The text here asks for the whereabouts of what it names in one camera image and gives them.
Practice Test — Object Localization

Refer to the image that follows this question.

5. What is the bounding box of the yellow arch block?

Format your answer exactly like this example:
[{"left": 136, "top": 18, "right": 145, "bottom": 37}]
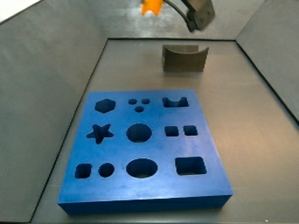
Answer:
[{"left": 141, "top": 0, "right": 164, "bottom": 16}]

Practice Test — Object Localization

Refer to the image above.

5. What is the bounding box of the blue shape-sorting board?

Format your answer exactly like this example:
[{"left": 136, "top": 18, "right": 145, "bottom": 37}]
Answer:
[{"left": 57, "top": 90, "right": 233, "bottom": 215}]

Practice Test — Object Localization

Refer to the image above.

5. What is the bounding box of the black curved fixture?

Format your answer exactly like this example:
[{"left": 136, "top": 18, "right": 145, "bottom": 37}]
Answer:
[{"left": 162, "top": 45, "right": 209, "bottom": 72}]

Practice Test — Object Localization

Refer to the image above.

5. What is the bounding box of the black camera cable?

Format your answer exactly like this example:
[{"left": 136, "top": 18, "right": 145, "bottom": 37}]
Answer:
[{"left": 162, "top": 0, "right": 190, "bottom": 22}]

